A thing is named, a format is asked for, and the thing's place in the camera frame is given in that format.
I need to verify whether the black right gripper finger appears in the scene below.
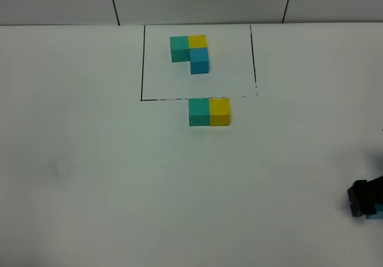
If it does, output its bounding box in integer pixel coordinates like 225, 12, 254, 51
350, 202, 376, 217
347, 180, 369, 205

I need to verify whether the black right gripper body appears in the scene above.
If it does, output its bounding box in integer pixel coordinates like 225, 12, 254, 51
367, 176, 382, 205

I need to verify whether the blue template cube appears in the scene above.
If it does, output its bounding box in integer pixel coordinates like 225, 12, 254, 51
189, 47, 209, 74

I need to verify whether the yellow template cube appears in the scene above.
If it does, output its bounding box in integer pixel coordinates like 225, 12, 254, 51
188, 35, 207, 49

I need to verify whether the green template cube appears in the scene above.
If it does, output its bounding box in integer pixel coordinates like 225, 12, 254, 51
169, 36, 190, 62

